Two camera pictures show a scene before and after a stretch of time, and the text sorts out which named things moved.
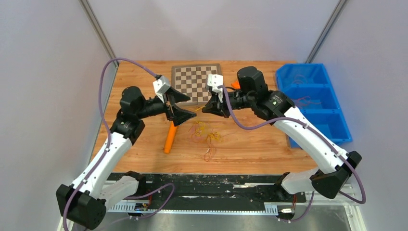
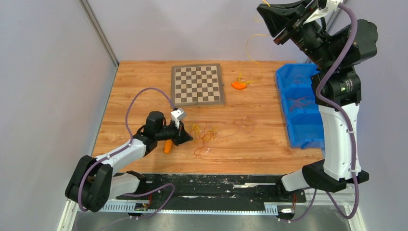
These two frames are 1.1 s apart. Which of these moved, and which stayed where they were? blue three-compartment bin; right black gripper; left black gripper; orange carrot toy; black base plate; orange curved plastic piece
Moved: left black gripper; right black gripper
Stayed: black base plate; orange carrot toy; orange curved plastic piece; blue three-compartment bin
